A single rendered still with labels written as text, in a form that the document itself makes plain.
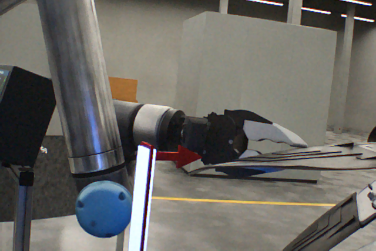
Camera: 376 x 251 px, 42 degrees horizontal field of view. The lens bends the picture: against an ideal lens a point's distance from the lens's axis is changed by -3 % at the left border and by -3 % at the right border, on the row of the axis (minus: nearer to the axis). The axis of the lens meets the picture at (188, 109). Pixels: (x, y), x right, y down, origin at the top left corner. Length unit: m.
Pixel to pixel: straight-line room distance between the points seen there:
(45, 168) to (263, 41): 5.04
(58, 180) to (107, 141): 1.79
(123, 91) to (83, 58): 8.00
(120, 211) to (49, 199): 1.80
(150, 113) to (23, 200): 0.37
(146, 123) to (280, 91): 6.39
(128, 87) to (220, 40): 2.43
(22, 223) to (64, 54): 0.46
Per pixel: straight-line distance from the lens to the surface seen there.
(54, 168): 2.41
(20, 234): 1.03
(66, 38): 0.65
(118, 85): 8.63
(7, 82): 1.02
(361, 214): 0.79
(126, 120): 0.76
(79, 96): 0.65
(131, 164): 0.80
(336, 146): 0.68
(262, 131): 0.69
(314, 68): 7.33
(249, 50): 6.92
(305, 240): 0.85
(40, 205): 2.42
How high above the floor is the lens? 1.25
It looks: 3 degrees down
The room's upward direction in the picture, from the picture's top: 6 degrees clockwise
